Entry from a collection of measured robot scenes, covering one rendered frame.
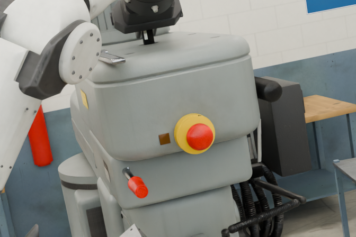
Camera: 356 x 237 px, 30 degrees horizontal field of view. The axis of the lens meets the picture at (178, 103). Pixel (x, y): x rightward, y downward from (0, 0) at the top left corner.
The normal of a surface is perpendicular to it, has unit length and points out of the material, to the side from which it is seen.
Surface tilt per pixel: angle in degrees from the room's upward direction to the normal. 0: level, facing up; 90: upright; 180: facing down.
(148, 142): 90
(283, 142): 90
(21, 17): 65
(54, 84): 117
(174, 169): 90
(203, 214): 90
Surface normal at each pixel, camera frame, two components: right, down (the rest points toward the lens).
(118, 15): 0.08, -0.37
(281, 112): 0.25, 0.12
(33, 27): -0.26, -0.22
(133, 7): -0.54, 0.76
